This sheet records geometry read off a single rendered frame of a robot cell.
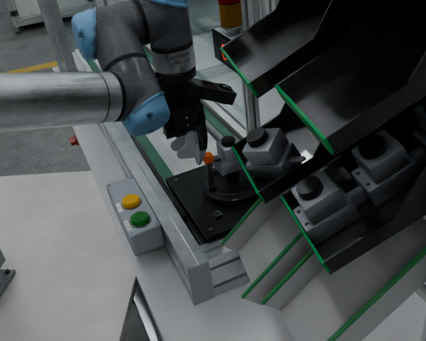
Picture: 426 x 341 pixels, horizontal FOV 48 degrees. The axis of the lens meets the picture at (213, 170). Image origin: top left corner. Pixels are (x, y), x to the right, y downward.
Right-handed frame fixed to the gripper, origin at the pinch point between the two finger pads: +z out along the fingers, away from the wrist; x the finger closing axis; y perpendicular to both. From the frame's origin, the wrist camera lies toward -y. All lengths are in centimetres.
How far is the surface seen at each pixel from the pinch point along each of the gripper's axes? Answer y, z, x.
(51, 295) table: 37.1, 21.5, -0.9
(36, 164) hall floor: 43, 108, -215
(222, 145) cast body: -4.9, -1.2, 0.1
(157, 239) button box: 13.0, 15.0, 2.0
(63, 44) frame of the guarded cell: 14, -4, -82
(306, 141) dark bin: -7.0, -15.8, 28.4
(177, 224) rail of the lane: 8.6, 11.3, 4.0
